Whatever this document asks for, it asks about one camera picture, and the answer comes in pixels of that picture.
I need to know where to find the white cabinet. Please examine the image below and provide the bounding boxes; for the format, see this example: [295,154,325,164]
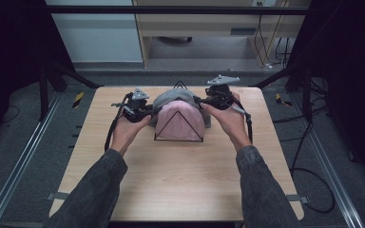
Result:
[45,0,144,64]

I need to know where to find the wooden background desk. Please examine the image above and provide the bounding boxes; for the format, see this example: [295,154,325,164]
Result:
[132,0,312,69]

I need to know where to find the yellow black tape strip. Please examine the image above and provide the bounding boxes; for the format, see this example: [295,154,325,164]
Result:
[275,92,293,107]

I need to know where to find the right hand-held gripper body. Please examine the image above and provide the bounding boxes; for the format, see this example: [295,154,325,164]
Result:
[204,74,247,115]

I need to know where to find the grey cap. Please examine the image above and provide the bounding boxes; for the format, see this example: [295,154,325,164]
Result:
[151,87,212,129]

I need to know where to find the metal floor rail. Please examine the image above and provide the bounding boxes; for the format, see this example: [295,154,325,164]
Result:
[0,90,64,228]
[292,94,365,228]

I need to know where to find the black floor cable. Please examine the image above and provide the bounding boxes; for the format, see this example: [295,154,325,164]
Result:
[288,119,336,215]

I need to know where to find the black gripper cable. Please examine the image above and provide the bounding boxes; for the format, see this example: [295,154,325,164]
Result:
[232,96,255,144]
[104,92,134,152]

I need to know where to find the hanging background cables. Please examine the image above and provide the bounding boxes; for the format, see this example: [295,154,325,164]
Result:
[254,1,292,69]

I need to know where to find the black horizontal frame bar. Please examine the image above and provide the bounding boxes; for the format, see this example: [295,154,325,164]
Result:
[47,5,310,16]

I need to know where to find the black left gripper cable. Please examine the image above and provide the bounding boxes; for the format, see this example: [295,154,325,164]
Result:
[104,92,134,152]

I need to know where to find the pink cap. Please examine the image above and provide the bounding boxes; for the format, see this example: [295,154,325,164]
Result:
[155,100,206,142]

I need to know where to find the person's left hand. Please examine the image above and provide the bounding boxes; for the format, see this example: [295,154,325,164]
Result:
[109,114,152,157]

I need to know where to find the black wire rack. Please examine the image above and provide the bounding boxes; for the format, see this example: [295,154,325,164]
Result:
[153,80,204,143]

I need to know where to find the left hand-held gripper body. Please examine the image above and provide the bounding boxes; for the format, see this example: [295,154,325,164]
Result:
[111,87,156,124]

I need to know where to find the yellow-handled tool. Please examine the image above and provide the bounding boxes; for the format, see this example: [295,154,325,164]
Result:
[71,91,86,109]

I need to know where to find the black metal stand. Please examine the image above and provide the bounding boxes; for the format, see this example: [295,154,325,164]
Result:
[37,60,103,122]
[252,62,316,125]

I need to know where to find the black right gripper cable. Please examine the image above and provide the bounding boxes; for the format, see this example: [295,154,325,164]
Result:
[232,96,255,144]

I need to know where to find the black curtain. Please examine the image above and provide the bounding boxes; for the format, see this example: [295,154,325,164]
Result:
[285,0,365,183]
[0,0,75,153]

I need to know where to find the person's right hand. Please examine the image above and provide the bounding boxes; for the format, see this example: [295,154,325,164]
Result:
[200,91,254,153]

